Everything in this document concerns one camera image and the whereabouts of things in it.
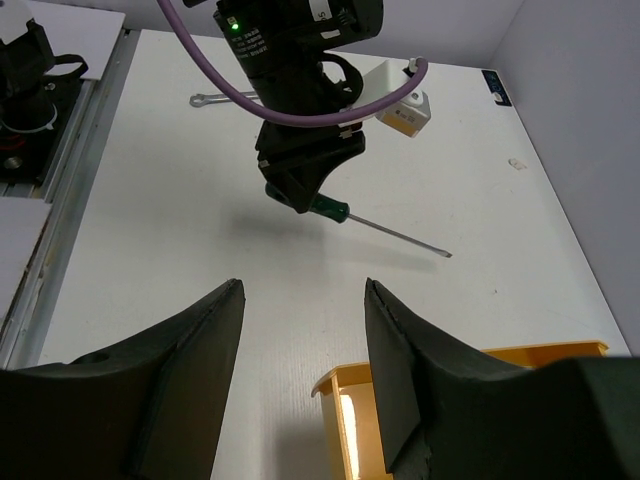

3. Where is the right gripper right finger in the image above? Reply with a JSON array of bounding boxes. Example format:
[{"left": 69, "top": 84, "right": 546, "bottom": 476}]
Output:
[{"left": 364, "top": 280, "right": 639, "bottom": 479}]

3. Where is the blue label left corner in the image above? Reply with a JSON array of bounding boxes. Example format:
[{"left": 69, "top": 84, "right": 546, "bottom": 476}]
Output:
[{"left": 481, "top": 69, "right": 513, "bottom": 107}]

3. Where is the small silver wrench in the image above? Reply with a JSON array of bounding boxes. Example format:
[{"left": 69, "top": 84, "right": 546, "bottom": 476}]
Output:
[{"left": 189, "top": 91, "right": 259, "bottom": 108}]

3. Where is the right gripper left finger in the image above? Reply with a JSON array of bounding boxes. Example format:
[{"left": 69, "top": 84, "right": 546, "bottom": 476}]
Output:
[{"left": 1, "top": 279, "right": 245, "bottom": 479}]

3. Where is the aluminium front rail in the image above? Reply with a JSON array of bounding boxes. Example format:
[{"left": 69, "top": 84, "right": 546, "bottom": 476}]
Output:
[{"left": 1, "top": 29, "right": 140, "bottom": 369}]

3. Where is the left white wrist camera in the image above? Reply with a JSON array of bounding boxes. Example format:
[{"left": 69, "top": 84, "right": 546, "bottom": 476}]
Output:
[{"left": 350, "top": 58, "right": 431, "bottom": 138}]

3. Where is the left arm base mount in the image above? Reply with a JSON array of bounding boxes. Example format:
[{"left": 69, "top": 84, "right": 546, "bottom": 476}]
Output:
[{"left": 1, "top": 1, "right": 89, "bottom": 185}]

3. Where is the yellow drawer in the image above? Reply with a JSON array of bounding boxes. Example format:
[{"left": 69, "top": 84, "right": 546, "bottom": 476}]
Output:
[{"left": 310, "top": 340, "right": 611, "bottom": 480}]

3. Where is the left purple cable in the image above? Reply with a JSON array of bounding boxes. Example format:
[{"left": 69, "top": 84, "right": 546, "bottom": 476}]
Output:
[{"left": 157, "top": 0, "right": 430, "bottom": 126}]

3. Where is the green screwdriver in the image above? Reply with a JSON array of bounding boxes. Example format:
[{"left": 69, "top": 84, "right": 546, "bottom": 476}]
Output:
[{"left": 264, "top": 182, "right": 454, "bottom": 260}]

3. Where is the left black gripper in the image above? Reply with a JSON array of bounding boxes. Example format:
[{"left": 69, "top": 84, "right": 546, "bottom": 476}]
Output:
[{"left": 249, "top": 49, "right": 369, "bottom": 215}]

